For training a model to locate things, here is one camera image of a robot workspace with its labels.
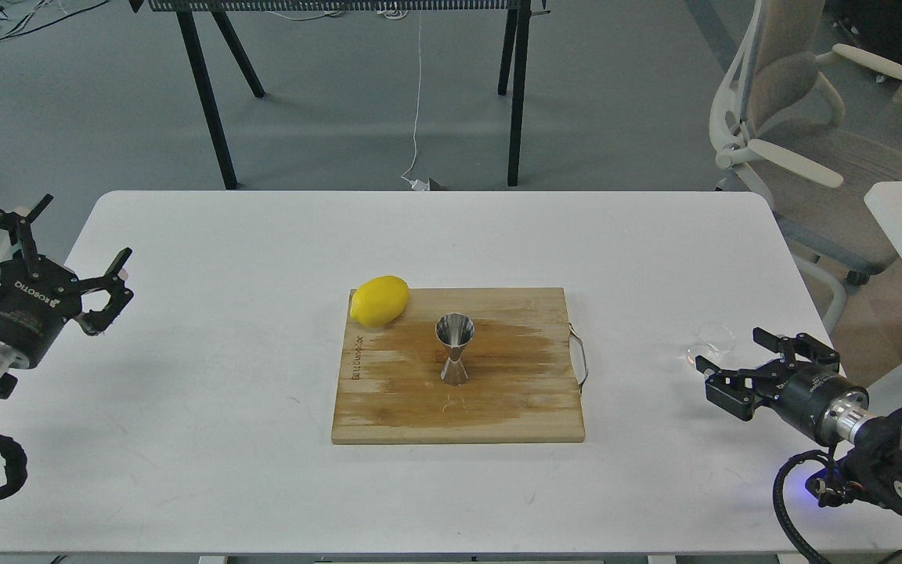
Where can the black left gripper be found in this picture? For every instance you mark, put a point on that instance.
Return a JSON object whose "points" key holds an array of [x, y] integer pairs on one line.
{"points": [[20, 309]]}

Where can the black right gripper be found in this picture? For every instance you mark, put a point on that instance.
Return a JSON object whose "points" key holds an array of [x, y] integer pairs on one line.
{"points": [[803, 385]]}

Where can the clear glass measuring cup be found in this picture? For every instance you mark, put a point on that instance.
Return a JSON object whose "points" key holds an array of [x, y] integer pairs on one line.
{"points": [[712, 341]]}

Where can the steel double jigger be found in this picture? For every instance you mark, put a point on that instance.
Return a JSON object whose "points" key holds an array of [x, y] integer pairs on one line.
{"points": [[455, 331]]}

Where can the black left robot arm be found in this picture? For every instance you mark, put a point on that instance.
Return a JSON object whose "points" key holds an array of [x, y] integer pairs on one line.
{"points": [[102, 298]]}

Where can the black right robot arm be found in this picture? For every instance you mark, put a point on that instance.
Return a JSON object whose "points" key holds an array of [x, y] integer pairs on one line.
{"points": [[861, 452]]}

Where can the wooden cutting board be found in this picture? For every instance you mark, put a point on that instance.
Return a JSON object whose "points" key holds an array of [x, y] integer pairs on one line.
{"points": [[521, 385]]}

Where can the white office chair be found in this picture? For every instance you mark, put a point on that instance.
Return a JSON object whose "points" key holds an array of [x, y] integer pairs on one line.
{"points": [[775, 128]]}

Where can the yellow lemon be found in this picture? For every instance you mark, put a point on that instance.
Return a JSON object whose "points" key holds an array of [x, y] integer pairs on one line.
{"points": [[379, 301]]}

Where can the black metal table frame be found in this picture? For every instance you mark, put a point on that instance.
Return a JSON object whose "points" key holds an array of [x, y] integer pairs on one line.
{"points": [[285, 83]]}

